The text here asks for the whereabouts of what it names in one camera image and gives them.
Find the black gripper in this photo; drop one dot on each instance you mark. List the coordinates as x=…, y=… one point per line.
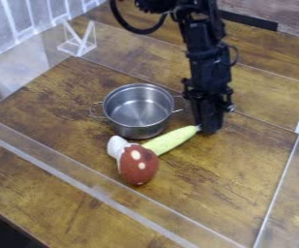
x=209, y=105

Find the green handled metal spoon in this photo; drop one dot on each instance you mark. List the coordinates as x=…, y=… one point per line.
x=169, y=141

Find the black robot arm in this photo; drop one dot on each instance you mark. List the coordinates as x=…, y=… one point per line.
x=204, y=32

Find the stainless steel pot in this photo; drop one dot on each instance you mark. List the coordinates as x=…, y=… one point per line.
x=137, y=110

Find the plush red mushroom toy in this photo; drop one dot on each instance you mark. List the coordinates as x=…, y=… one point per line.
x=137, y=162

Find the black strip on table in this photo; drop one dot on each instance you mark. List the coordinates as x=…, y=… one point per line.
x=250, y=20

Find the clear acrylic front barrier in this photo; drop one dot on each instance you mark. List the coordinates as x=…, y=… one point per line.
x=153, y=214

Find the clear acrylic triangle bracket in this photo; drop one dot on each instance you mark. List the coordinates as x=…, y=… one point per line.
x=76, y=45

